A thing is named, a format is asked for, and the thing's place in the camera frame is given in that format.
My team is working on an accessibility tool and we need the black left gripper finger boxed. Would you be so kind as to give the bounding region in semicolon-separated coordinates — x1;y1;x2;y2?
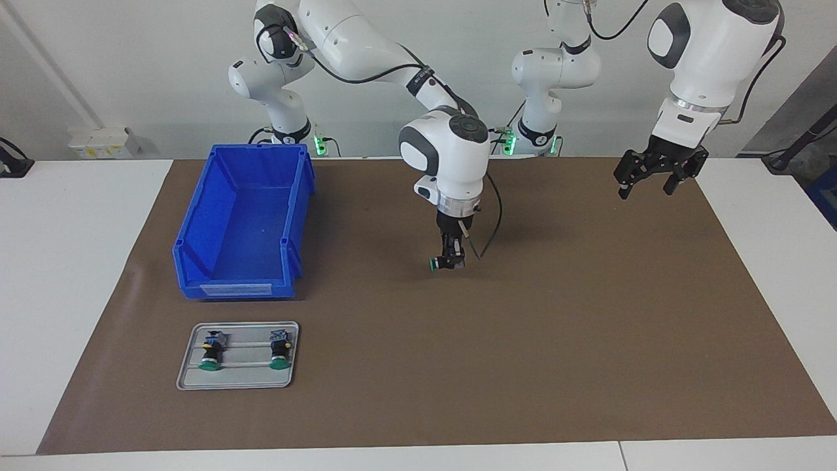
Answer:
662;149;710;196
613;152;648;200

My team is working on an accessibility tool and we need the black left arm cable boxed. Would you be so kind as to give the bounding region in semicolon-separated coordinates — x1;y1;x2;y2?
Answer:
585;0;785;125

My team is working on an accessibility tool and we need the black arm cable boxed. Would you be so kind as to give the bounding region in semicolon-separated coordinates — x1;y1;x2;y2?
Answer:
585;0;785;125
258;23;503;260

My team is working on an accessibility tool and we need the brown table mat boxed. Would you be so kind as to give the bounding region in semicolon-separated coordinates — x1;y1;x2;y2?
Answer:
36;157;837;455

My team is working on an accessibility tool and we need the grey metal tray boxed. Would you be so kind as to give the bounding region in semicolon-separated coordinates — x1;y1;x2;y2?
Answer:
176;321;300;391

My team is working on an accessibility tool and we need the blue plastic storage bin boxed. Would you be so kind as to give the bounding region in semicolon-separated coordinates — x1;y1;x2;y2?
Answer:
172;143;316;301

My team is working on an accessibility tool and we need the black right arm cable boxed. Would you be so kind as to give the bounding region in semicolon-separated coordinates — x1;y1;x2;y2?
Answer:
258;23;503;260

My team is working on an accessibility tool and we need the black base power cable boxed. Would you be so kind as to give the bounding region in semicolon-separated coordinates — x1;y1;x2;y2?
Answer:
490;101;525;156

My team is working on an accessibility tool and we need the white wall socket box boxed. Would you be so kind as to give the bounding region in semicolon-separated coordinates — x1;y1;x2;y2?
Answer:
68;126;141;160

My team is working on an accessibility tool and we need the blue crate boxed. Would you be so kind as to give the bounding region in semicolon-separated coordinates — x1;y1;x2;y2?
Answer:
806;177;837;231

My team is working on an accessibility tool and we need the black clamp mount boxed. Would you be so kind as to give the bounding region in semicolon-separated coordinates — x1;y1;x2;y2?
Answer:
0;136;35;179

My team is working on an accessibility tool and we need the black pole stand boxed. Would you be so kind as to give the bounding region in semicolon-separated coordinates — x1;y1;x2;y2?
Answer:
762;105;837;174

